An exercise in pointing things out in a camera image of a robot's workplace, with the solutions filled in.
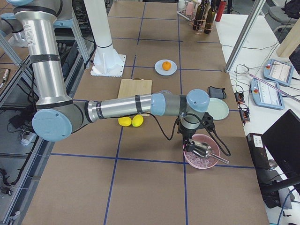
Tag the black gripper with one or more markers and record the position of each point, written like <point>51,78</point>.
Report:
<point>184,131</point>

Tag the orange fruit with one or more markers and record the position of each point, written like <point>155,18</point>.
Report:
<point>166,65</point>

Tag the light blue plate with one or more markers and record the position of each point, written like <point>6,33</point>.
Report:
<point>159,69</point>

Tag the light green plate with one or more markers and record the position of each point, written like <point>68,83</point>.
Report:
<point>218,109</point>

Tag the metal scoop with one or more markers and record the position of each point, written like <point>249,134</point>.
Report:
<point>203,150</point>

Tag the pink bowl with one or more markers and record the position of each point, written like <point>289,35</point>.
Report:
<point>203,163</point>

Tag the dark grey folded cloth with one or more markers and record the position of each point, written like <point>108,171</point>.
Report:
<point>215,92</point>

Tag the black power strip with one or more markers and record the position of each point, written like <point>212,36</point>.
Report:
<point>243,108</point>

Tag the yellow lemon far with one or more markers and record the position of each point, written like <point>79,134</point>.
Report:
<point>125,121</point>

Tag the bamboo cutting board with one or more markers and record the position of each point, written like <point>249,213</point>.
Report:
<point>132,87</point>

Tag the black monitor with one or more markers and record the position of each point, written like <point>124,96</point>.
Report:
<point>282,141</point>

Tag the teach pendant near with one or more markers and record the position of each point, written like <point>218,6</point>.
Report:
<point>265,96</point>

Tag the teach pendant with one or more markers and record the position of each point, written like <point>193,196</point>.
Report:
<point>265,96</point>
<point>278,71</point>

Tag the teach pendant far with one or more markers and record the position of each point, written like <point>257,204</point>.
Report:
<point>278,71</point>

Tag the dark wine bottle middle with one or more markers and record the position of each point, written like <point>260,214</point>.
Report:
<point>198,16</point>

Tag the pink cup upper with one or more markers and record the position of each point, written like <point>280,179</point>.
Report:
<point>190,8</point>

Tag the red bottle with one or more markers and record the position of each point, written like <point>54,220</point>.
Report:
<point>220,10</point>

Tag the metal stick green handle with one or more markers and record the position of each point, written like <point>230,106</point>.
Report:
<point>274,87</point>

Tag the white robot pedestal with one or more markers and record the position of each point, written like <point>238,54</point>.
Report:
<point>107,62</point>

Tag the copper wire bottle rack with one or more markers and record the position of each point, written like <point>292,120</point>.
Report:
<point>204,18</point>

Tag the aluminium frame post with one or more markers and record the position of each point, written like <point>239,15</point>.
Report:
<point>249,23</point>

